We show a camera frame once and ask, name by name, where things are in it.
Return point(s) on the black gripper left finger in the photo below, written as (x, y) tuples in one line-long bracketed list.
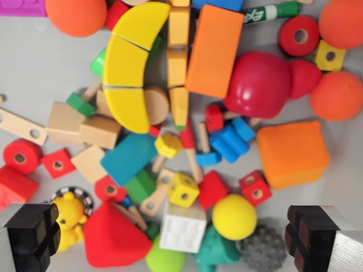
[(25, 241)]

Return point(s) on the orange rectangular block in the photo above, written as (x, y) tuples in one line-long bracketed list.
[(212, 51)]

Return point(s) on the purple plastic block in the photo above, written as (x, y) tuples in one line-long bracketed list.
[(21, 7)]

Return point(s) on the green Expo marker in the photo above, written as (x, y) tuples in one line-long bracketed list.
[(269, 12)]

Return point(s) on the red wooden bolt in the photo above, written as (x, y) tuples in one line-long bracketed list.
[(214, 119)]

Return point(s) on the orange foam ball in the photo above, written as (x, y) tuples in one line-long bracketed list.
[(343, 22), (336, 96), (76, 15)]

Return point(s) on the tan wooden disc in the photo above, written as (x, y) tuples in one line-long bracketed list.
[(134, 1)]

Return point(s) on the yellow sliced wooden banana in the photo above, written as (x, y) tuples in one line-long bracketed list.
[(127, 71)]

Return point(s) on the yellow toy figure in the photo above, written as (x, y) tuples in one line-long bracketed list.
[(71, 221)]

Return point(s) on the red piece with hole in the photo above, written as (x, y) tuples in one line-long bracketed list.
[(119, 192)]

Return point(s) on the round natural wooden cylinder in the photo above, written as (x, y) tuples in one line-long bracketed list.
[(156, 105)]

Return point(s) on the yellow ball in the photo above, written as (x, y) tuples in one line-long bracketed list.
[(234, 216)]

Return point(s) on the red foam wedge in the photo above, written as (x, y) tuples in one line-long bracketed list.
[(113, 241)]

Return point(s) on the wooden strip with holes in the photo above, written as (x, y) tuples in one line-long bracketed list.
[(158, 195), (17, 124)]

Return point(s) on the white cube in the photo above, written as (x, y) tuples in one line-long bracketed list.
[(181, 232)]

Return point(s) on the yellow cube with hole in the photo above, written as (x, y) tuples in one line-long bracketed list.
[(323, 61)]

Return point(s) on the yellow cube with holes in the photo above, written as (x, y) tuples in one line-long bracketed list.
[(190, 187)]

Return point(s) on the lime green ball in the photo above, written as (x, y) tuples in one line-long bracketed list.
[(164, 259)]

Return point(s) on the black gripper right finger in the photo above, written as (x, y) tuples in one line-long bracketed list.
[(317, 241)]

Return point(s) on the small blue brown figure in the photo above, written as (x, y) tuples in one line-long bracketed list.
[(131, 211)]

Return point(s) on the orange foam cube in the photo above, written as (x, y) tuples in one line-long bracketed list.
[(293, 156)]

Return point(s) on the small red piece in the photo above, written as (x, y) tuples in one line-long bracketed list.
[(154, 131)]

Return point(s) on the blue flat piece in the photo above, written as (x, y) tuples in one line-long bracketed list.
[(208, 160)]

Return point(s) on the red wooden block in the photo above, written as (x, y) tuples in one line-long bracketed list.
[(212, 190), (116, 14)]

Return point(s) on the grey bumpy ball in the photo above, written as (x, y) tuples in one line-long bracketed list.
[(261, 252)]

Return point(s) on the red wooden wheel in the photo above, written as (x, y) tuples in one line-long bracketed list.
[(29, 154), (289, 42)]

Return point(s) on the red matte lump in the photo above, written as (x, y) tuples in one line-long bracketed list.
[(304, 79)]

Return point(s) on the teal green rubber toy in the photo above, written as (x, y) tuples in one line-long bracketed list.
[(215, 252)]

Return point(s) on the small green wooden block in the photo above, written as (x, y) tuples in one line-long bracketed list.
[(79, 104)]

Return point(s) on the teal blue block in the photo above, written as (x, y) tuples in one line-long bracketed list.
[(127, 158)]

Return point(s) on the large red block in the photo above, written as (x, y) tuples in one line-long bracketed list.
[(14, 187)]

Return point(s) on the natural wooden block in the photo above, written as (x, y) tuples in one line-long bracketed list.
[(62, 122), (100, 131), (102, 103), (88, 164)]

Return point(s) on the red cube with hole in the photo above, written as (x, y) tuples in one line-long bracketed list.
[(261, 184), (65, 160)]

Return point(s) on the red glossy plastic toy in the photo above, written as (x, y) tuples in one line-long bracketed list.
[(258, 85)]

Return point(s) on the short wooden dowel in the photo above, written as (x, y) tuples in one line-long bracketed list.
[(203, 137), (92, 92)]

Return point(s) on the yellow wooden bolt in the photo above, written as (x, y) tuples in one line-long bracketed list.
[(168, 146)]

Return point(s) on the blue ribbed wooden piece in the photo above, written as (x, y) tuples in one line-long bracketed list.
[(231, 141)]

